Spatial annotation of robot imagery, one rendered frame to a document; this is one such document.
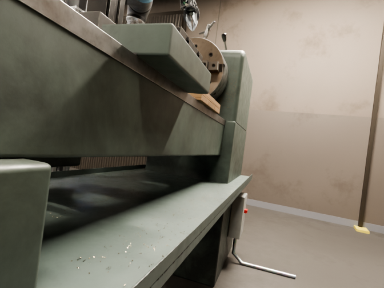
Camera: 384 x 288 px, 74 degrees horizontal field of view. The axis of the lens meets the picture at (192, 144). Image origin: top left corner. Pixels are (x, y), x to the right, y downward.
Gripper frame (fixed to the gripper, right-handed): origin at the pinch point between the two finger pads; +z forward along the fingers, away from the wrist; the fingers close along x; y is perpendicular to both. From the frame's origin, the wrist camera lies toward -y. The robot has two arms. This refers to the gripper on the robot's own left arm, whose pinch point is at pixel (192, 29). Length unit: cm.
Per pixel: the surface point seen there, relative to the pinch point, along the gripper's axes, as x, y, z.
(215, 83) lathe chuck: 10.9, 12.8, 35.9
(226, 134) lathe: 11, -2, 59
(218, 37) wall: -23, -239, -110
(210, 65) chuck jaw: 10.2, 16.8, 28.2
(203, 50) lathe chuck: 7.0, 12.8, 18.8
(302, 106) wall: 77, -225, 15
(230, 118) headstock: 14, -3, 51
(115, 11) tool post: -4, 70, 28
